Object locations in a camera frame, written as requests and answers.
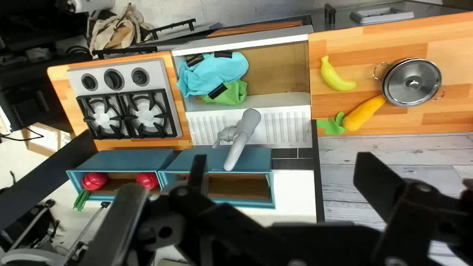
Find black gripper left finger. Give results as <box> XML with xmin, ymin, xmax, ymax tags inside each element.
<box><xmin>186</xmin><ymin>154</ymin><xmax>208</xmax><ymax>197</ymax></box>

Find grey toy faucet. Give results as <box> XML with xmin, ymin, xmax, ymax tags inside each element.
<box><xmin>211</xmin><ymin>106</ymin><xmax>263</xmax><ymax>173</ymax></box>

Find round steel pot lid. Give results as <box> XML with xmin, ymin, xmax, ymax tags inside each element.
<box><xmin>381</xmin><ymin>58</ymin><xmax>443</xmax><ymax>109</ymax></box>

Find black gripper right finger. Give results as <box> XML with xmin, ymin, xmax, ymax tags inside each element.
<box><xmin>351</xmin><ymin>151</ymin><xmax>416</xmax><ymax>219</ymax></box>

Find green toy vegetable stem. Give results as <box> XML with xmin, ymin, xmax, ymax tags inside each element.
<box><xmin>72</xmin><ymin>191</ymin><xmax>91</xmax><ymax>213</ymax></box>

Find wooden counter board under stove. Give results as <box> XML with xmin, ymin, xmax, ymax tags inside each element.
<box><xmin>45</xmin><ymin>50</ymin><xmax>195</xmax><ymax>152</ymax></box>

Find yellow-green banana toy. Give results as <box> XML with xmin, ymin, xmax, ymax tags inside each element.
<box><xmin>319</xmin><ymin>55</ymin><xmax>357</xmax><ymax>93</ymax></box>

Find green cloth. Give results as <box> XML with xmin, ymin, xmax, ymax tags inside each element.
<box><xmin>199</xmin><ymin>78</ymin><xmax>249</xmax><ymax>108</ymax></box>

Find light blue cloth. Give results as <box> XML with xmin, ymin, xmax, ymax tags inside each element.
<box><xmin>174</xmin><ymin>50</ymin><xmax>251</xmax><ymax>99</ymax></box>

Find grey toy stove black grates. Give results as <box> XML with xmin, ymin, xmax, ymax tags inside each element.
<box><xmin>66</xmin><ymin>58</ymin><xmax>180</xmax><ymax>142</ymax></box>

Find beige cloth bag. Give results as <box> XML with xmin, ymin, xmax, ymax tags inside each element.
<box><xmin>87</xmin><ymin>3</ymin><xmax>150</xmax><ymax>56</ymax></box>

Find red toy vegetable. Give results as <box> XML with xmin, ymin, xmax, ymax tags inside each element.
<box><xmin>79</xmin><ymin>171</ymin><xmax>110</xmax><ymax>194</ymax></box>
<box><xmin>134</xmin><ymin>171</ymin><xmax>159</xmax><ymax>192</ymax></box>

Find blue toy shelf bin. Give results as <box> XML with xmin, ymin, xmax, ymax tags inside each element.
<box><xmin>156</xmin><ymin>146</ymin><xmax>276</xmax><ymax>210</ymax></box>
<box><xmin>63</xmin><ymin>148</ymin><xmax>177</xmax><ymax>204</ymax></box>

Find white toy sink basin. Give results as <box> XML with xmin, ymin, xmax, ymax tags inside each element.
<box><xmin>170</xmin><ymin>32</ymin><xmax>314</xmax><ymax>149</ymax></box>

